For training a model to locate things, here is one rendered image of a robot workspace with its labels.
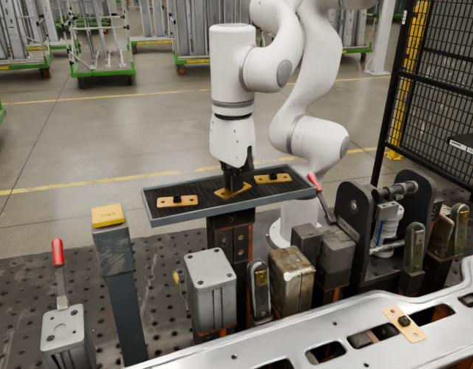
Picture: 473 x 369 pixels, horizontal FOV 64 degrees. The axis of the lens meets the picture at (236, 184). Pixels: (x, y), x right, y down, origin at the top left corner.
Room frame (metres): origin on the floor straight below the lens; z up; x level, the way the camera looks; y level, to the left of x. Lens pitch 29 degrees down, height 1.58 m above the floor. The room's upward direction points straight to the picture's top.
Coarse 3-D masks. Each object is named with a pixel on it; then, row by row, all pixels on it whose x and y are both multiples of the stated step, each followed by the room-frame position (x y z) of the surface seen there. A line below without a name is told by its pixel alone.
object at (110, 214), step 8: (96, 208) 0.66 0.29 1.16; (104, 208) 0.66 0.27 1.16; (112, 208) 0.66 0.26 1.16; (120, 208) 0.66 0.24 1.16; (96, 216) 0.63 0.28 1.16; (104, 216) 0.63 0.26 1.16; (112, 216) 0.63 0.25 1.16; (120, 216) 0.63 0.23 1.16; (96, 224) 0.60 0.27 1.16; (104, 224) 0.61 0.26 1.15; (112, 224) 0.61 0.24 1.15
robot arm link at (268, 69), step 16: (256, 0) 0.81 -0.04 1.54; (272, 0) 0.78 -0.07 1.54; (288, 0) 0.80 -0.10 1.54; (256, 16) 0.81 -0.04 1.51; (272, 16) 0.77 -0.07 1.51; (288, 16) 0.72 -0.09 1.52; (272, 32) 0.80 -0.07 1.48; (288, 32) 0.69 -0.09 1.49; (256, 48) 0.69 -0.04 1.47; (272, 48) 0.67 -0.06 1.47; (288, 48) 0.68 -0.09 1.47; (256, 64) 0.66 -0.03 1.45; (272, 64) 0.65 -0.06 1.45; (288, 64) 0.67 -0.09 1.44; (256, 80) 0.65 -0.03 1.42; (272, 80) 0.64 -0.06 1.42; (288, 80) 0.68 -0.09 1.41
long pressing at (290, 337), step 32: (448, 288) 0.59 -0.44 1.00; (288, 320) 0.51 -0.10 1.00; (320, 320) 0.51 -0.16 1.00; (352, 320) 0.51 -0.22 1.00; (384, 320) 0.51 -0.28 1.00; (448, 320) 0.51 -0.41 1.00; (192, 352) 0.44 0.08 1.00; (224, 352) 0.44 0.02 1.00; (256, 352) 0.44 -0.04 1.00; (288, 352) 0.44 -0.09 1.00; (352, 352) 0.44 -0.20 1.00; (384, 352) 0.44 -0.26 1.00; (416, 352) 0.44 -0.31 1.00; (448, 352) 0.44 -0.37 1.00
